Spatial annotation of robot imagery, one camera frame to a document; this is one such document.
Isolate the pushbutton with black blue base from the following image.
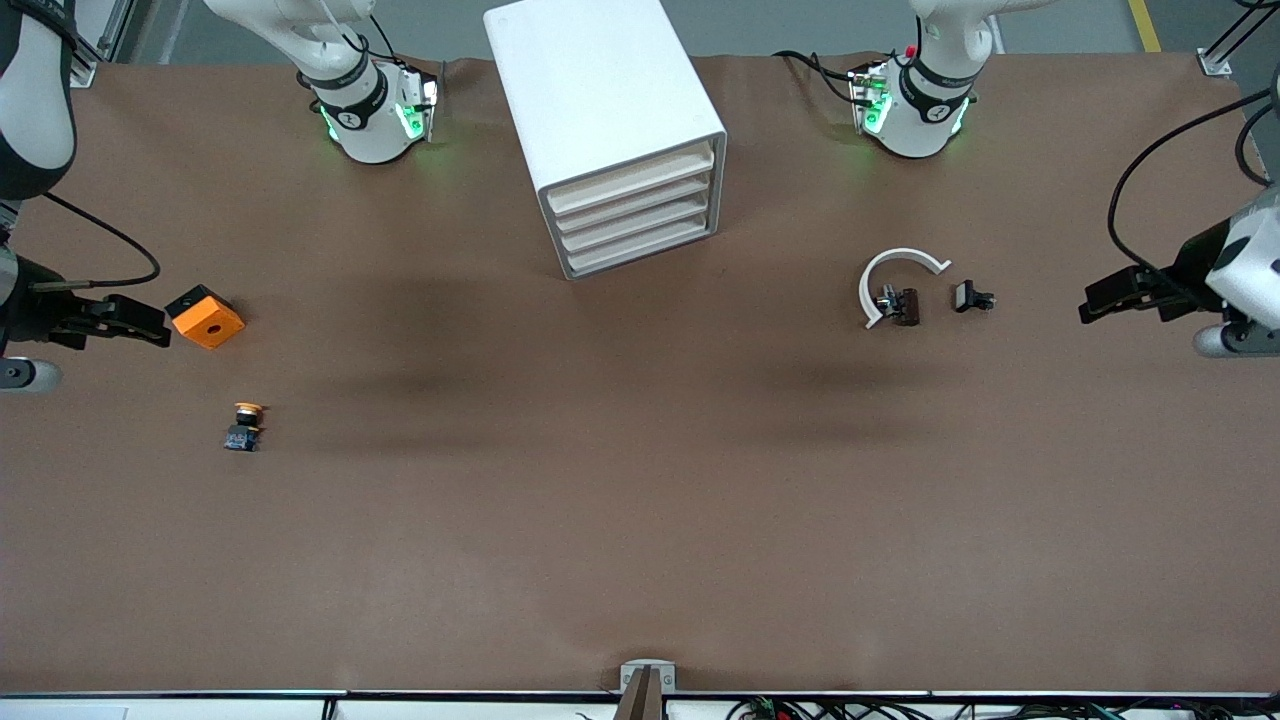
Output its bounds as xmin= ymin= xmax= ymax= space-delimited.
xmin=224 ymin=402 xmax=269 ymax=453

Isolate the orange and black button box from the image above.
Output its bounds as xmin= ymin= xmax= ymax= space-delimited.
xmin=164 ymin=285 xmax=247 ymax=351

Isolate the small dark brown component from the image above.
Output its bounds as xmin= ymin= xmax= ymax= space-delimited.
xmin=874 ymin=286 xmax=922 ymax=328

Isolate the white curved plastic part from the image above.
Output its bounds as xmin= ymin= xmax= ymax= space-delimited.
xmin=859 ymin=247 xmax=952 ymax=330

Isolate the brown table cover sheet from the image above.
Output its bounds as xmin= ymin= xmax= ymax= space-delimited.
xmin=0 ymin=50 xmax=1280 ymax=697

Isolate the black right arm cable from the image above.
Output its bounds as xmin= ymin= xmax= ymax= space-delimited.
xmin=28 ymin=190 xmax=162 ymax=291

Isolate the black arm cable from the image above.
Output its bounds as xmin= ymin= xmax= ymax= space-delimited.
xmin=28 ymin=190 xmax=162 ymax=291
xmin=1106 ymin=88 xmax=1280 ymax=271

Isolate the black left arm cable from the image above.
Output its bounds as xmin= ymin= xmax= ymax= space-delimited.
xmin=1106 ymin=88 xmax=1280 ymax=271

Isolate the aluminium frame post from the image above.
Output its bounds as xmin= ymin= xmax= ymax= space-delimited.
xmin=1198 ymin=0 xmax=1280 ymax=78
xmin=68 ymin=0 xmax=136 ymax=87

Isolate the black base cable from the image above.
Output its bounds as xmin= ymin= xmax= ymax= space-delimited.
xmin=773 ymin=50 xmax=863 ymax=107

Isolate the bundle of mixed cables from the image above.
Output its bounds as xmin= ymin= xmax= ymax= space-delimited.
xmin=728 ymin=696 xmax=1246 ymax=720

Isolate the grey metal table bracket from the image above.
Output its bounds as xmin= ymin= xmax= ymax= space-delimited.
xmin=620 ymin=660 xmax=677 ymax=693

